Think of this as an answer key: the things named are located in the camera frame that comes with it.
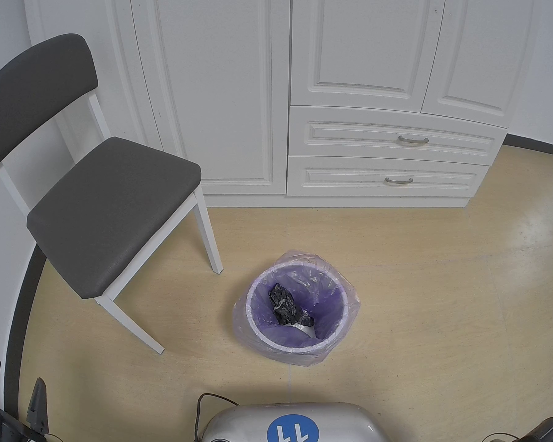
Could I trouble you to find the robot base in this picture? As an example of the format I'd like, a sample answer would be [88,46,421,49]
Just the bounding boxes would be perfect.
[205,402,388,442]

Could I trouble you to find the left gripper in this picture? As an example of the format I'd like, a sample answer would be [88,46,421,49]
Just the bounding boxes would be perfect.
[0,358,50,442]

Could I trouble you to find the purple plastic bag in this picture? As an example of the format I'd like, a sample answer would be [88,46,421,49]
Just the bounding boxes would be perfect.
[233,249,361,368]

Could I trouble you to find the white chair dark grey pads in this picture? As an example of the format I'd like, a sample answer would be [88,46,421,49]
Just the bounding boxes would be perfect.
[0,33,222,354]

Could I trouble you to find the black and white wrapper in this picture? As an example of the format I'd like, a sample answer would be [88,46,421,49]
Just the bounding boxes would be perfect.
[268,283,318,339]

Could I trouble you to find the white trash bin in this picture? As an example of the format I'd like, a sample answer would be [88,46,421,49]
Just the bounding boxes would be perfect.
[246,261,351,355]

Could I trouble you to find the white wardrobe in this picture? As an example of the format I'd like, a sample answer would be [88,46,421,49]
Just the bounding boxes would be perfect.
[22,0,542,208]

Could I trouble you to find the black cable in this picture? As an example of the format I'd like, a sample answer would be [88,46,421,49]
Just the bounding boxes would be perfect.
[194,393,240,438]

